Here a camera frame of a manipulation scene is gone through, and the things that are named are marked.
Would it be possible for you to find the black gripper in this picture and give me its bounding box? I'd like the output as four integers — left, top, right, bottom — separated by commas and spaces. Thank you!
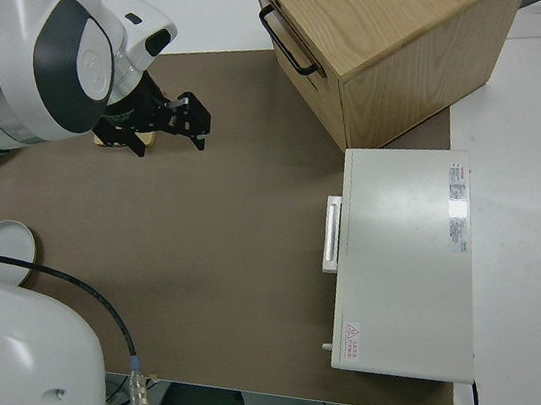
86, 67, 216, 165

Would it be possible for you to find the gray plate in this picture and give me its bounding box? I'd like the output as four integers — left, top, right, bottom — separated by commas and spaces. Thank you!
0, 217, 42, 289

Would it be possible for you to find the small wooden block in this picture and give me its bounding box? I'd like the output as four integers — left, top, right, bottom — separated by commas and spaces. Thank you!
93, 129, 156, 156

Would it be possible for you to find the brown table mat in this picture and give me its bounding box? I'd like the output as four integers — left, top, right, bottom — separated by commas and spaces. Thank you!
0, 21, 485, 405

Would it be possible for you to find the wooden box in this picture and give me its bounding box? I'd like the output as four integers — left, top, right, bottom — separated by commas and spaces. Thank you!
252, 0, 541, 160

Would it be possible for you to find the white toaster oven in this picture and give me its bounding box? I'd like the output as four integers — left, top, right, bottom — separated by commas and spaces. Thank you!
299, 134, 496, 399

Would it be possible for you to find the black box handle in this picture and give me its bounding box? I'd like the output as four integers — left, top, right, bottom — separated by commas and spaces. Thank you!
257, 0, 326, 82

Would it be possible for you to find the toaster oven door handle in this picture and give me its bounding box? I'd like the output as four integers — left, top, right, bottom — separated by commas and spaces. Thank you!
313, 194, 352, 275

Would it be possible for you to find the black cable with metal connector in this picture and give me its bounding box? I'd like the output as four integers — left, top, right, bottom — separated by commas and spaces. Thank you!
0, 227, 151, 405

